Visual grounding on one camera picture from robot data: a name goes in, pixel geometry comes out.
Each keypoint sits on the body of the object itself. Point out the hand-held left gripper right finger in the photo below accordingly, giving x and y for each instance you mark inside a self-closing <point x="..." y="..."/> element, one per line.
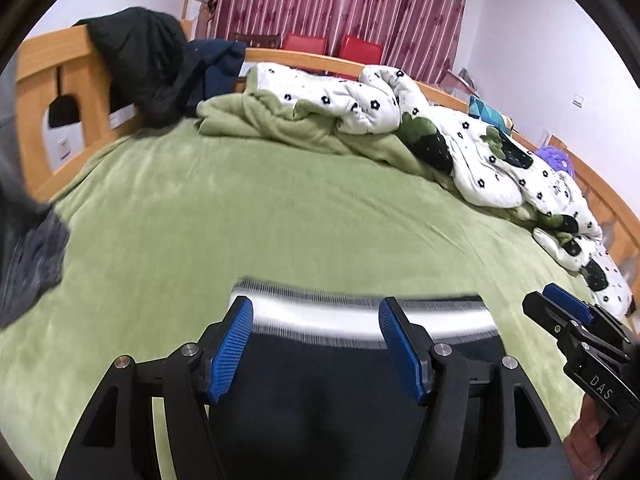
<point x="400" y="350"/>

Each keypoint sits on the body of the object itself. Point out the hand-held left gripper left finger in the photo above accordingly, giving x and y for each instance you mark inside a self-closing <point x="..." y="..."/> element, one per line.
<point x="230" y="350"/>

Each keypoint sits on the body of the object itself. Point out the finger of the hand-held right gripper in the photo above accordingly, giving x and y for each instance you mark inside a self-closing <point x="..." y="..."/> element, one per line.
<point x="542" y="312"/>
<point x="570" y="305"/>

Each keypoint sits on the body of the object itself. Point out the black pants with white stripe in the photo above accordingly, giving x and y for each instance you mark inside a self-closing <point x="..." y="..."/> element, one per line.
<point x="320" y="400"/>

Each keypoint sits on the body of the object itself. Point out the person's right hand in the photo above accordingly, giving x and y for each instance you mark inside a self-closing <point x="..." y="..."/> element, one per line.
<point x="582" y="440"/>

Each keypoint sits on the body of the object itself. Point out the green bed sheet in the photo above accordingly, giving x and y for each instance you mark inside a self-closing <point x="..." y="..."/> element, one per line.
<point x="250" y="220"/>

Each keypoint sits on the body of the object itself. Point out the purple fluffy item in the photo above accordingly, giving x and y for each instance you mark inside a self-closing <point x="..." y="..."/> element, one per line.
<point x="555" y="160"/>

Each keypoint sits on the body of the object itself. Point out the white floral quilt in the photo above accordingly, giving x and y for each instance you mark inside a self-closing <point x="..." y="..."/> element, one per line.
<point x="475" y="180"/>

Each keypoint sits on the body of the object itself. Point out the teal patterned pillow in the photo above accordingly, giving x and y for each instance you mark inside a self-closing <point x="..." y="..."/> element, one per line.
<point x="487" y="110"/>

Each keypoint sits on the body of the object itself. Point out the grey garment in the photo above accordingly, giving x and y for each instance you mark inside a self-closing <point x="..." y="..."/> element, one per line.
<point x="30" y="260"/>

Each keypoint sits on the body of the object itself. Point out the navy jacket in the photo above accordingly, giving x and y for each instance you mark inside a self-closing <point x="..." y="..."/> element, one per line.
<point x="220" y="67"/>

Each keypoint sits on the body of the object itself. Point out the red chair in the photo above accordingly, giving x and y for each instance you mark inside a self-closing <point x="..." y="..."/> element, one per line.
<point x="362" y="49"/>
<point x="305" y="43"/>

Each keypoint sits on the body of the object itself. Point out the black jacket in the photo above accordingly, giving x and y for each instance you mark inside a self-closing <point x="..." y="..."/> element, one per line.
<point x="140" y="55"/>

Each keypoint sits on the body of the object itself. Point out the dark wooden chair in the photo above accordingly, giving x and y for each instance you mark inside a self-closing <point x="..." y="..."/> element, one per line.
<point x="257" y="41"/>

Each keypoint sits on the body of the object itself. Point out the wooden coat rack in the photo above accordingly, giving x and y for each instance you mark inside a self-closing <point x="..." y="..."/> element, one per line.
<point x="190" y="15"/>

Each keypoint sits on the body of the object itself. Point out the red floral curtain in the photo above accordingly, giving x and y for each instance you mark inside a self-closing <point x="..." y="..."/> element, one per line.
<point x="400" y="5"/>

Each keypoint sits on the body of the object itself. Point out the white wall socket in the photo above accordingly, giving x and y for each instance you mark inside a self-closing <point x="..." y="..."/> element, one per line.
<point x="65" y="149"/>

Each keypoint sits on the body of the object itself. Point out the wooden bed frame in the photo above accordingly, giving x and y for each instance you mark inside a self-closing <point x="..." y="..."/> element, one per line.
<point x="40" y="75"/>

